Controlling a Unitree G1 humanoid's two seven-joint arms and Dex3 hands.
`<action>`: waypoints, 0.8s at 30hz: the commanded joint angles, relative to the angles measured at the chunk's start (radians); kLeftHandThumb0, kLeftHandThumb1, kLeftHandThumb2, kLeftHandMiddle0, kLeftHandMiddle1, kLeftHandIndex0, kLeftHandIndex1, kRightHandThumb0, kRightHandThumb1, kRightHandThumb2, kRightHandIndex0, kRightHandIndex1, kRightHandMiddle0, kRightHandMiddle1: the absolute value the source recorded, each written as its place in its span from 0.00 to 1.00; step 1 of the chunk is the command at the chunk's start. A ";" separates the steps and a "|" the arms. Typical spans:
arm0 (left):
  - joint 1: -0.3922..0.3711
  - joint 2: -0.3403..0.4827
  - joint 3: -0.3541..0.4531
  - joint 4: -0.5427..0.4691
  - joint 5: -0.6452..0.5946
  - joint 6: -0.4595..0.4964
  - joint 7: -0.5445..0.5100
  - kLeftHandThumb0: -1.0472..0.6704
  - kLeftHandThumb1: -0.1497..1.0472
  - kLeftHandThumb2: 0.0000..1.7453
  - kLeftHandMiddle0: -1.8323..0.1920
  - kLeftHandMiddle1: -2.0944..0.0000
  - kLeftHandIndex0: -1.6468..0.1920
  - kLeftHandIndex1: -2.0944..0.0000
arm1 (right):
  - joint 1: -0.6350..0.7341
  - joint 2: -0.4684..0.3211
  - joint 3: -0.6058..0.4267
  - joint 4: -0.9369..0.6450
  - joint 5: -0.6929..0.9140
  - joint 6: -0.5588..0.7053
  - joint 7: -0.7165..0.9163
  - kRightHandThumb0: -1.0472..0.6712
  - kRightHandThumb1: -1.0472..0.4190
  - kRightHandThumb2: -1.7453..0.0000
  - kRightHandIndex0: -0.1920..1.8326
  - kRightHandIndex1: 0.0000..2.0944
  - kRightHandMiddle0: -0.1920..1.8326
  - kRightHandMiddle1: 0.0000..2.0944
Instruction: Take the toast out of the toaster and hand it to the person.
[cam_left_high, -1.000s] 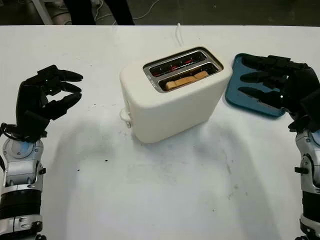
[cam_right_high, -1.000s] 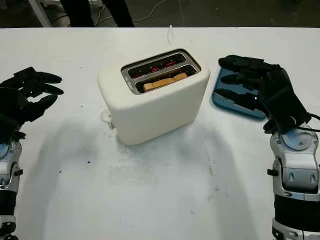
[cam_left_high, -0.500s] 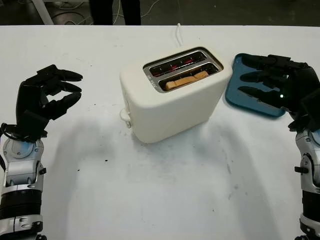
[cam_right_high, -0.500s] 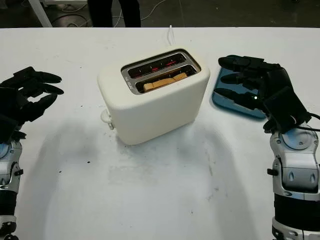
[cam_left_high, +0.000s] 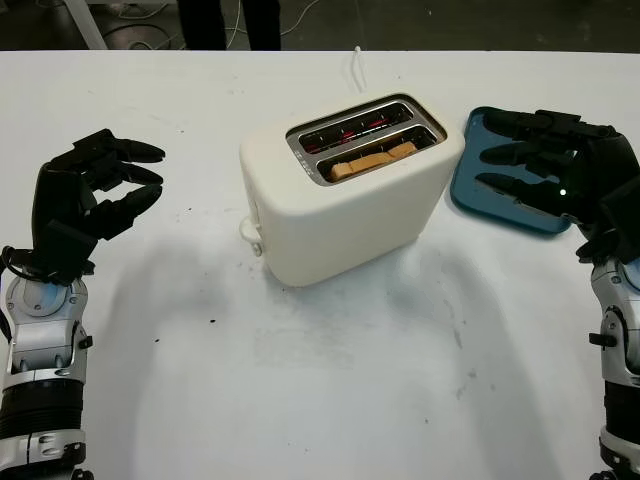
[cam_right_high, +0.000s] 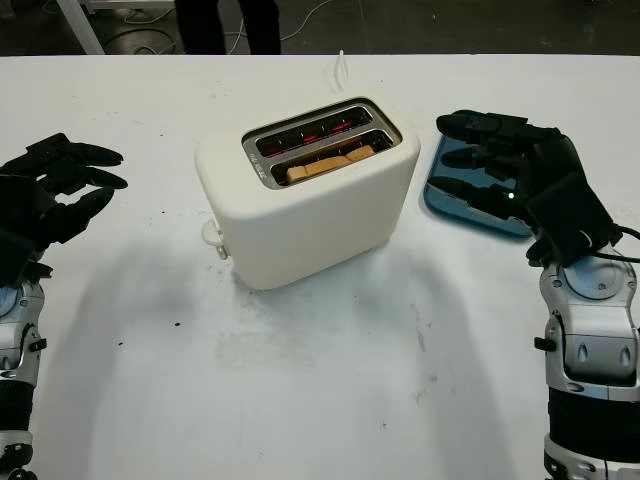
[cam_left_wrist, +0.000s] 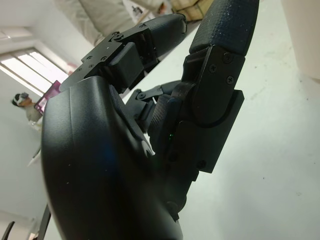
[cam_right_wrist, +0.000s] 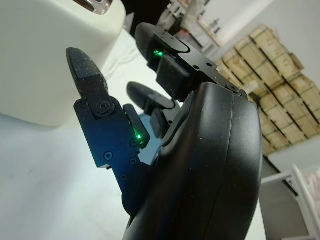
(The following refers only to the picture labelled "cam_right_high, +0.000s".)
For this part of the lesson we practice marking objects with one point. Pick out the person body dark trousers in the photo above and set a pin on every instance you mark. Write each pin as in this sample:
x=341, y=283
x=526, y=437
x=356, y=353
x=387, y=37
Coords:
x=205, y=25

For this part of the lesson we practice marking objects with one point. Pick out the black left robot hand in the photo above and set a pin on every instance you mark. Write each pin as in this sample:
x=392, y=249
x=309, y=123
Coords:
x=30, y=200

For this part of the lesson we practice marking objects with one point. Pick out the white metal table frame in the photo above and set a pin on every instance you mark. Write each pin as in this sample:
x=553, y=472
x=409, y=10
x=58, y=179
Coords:
x=90, y=30

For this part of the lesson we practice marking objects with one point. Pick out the white two-slot toaster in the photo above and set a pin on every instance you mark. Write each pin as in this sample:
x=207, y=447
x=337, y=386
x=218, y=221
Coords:
x=310, y=235

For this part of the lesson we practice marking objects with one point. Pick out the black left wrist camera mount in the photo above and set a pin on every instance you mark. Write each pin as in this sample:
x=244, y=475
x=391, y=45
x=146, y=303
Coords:
x=10, y=255

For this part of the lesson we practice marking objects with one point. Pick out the brown toast slice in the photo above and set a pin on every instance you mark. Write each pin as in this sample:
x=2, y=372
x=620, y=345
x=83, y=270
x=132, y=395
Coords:
x=325, y=165

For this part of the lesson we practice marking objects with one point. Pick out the blue rectangular tray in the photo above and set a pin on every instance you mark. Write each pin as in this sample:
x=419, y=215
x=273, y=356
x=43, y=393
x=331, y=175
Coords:
x=465, y=210

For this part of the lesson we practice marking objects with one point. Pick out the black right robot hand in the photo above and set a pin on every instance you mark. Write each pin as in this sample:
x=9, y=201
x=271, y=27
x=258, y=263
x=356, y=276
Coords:
x=550, y=160

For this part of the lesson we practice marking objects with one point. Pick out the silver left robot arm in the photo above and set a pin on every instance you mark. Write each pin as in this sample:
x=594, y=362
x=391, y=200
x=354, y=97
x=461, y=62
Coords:
x=15, y=325

